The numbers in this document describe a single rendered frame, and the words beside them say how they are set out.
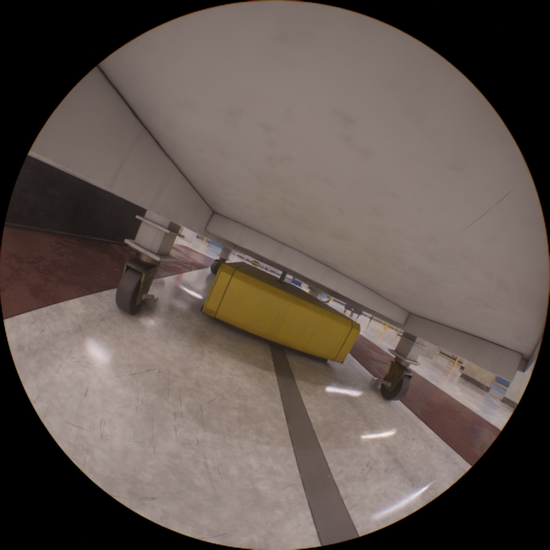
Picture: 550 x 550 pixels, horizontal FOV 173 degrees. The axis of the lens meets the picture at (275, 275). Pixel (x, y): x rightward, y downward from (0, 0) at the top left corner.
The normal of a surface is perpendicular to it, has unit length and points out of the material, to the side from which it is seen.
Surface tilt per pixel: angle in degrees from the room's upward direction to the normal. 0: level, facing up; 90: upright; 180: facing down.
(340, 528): 0
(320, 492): 0
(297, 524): 0
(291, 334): 90
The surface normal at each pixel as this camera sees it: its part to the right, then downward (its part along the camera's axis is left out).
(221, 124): -0.42, 0.91
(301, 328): 0.11, 0.08
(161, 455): 0.42, -0.91
